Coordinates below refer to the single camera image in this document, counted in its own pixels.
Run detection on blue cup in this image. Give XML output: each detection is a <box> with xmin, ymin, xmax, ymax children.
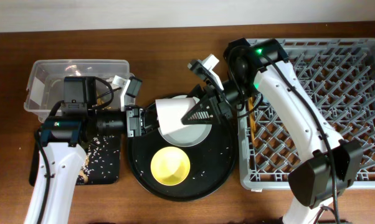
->
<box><xmin>155</xmin><ymin>98</ymin><xmax>196</xmax><ymax>134</ymax></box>

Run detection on grey plate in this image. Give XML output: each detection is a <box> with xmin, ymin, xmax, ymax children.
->
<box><xmin>159</xmin><ymin>95</ymin><xmax>212</xmax><ymax>147</ymax></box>

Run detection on yellow bowl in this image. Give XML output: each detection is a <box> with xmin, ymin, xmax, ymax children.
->
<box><xmin>150</xmin><ymin>146</ymin><xmax>191</xmax><ymax>186</ymax></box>

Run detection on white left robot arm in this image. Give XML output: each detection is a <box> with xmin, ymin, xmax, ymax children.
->
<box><xmin>24</xmin><ymin>76</ymin><xmax>146</xmax><ymax>223</ymax></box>

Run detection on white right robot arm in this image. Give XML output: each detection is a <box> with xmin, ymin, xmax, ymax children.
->
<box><xmin>181</xmin><ymin>38</ymin><xmax>363</xmax><ymax>223</ymax></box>

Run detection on grey dishwasher rack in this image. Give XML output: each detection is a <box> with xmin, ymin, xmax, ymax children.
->
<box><xmin>237</xmin><ymin>38</ymin><xmax>375</xmax><ymax>192</ymax></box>

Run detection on small white paper scrap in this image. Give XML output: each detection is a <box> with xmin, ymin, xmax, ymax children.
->
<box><xmin>112</xmin><ymin>75</ymin><xmax>128</xmax><ymax>86</ymax></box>

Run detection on food scraps in bowl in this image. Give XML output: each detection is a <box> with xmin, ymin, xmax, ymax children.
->
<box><xmin>77</xmin><ymin>135</ymin><xmax>121</xmax><ymax>184</ymax></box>

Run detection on round black tray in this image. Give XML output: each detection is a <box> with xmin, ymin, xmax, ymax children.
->
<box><xmin>127</xmin><ymin>120</ymin><xmax>238</xmax><ymax>202</ymax></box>

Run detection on black rectangular tray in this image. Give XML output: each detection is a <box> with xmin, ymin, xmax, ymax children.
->
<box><xmin>29</xmin><ymin>126</ymin><xmax>123</xmax><ymax>187</ymax></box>

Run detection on clear plastic bin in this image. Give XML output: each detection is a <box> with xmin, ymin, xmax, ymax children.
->
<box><xmin>24</xmin><ymin>59</ymin><xmax>134</xmax><ymax>123</ymax></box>

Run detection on black right camera cable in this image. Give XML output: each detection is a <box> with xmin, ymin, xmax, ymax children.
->
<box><xmin>226</xmin><ymin>45</ymin><xmax>265</xmax><ymax>119</ymax></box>

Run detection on black camera cable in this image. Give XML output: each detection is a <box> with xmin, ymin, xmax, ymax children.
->
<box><xmin>93</xmin><ymin>76</ymin><xmax>115</xmax><ymax>110</ymax></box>
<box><xmin>226</xmin><ymin>45</ymin><xmax>265</xmax><ymax>119</ymax></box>

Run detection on black left camera cable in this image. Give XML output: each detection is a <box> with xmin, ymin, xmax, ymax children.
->
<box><xmin>93</xmin><ymin>76</ymin><xmax>115</xmax><ymax>110</ymax></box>

